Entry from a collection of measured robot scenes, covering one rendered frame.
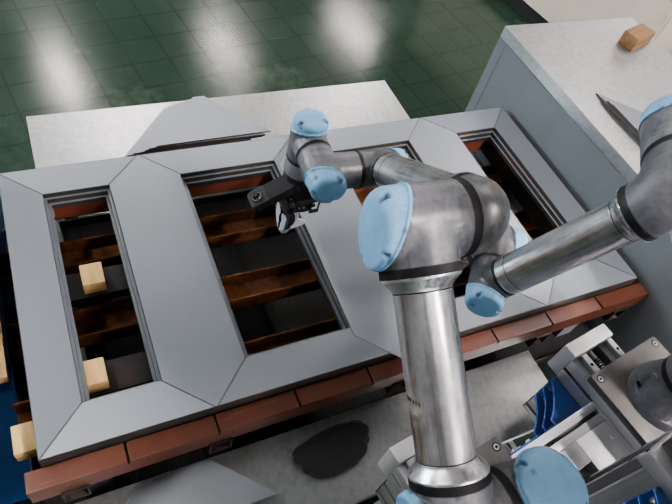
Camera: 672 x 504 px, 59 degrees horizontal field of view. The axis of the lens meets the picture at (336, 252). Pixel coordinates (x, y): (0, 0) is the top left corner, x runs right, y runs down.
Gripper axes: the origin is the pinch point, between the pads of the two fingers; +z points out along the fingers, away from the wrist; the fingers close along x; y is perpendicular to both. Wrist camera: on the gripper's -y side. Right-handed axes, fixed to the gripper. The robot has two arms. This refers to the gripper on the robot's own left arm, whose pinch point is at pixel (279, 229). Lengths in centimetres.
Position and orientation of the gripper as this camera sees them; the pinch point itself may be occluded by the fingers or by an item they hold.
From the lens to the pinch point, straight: 147.0
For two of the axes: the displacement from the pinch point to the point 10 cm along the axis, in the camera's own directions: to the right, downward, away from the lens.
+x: -3.9, -7.8, 5.0
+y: 9.0, -2.0, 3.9
